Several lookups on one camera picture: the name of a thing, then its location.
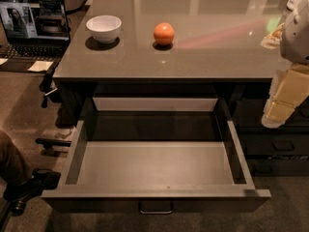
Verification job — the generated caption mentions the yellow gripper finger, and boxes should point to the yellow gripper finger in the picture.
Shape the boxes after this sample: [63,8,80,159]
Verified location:
[261,64,309,129]

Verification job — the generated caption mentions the orange fruit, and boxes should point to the orange fruit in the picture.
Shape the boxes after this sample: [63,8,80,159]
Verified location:
[154,22,175,45]

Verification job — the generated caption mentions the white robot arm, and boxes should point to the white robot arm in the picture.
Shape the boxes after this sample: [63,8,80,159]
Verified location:
[261,0,309,129]

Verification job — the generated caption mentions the dark side drawer cabinet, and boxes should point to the dark side drawer cabinet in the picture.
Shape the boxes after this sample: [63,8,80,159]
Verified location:
[230,82,309,176]

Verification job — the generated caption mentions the open grey top drawer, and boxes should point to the open grey top drawer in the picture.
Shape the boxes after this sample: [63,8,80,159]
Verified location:
[42,97,271,213]

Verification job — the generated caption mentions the white ceramic bowl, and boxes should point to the white ceramic bowl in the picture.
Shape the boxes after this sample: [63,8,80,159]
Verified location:
[86,15,122,44]

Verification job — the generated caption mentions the black office chair base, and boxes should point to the black office chair base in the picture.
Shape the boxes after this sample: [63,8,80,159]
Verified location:
[35,60,72,151]

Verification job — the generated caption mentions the white paper note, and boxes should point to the white paper note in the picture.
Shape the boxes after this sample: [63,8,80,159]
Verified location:
[28,61,52,73]

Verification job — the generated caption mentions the open black laptop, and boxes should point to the open black laptop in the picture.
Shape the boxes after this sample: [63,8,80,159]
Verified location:
[0,0,70,61]

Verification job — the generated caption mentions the person's leg brown trousers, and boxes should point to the person's leg brown trousers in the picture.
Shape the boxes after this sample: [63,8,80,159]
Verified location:
[0,130,32,186]

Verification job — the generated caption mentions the black shoe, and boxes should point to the black shoe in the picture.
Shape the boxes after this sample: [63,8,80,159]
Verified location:
[3,168,61,216]

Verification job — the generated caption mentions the metal drawer handle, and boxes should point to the metal drawer handle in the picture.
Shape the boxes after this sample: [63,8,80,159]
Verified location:
[138,201,174,215]

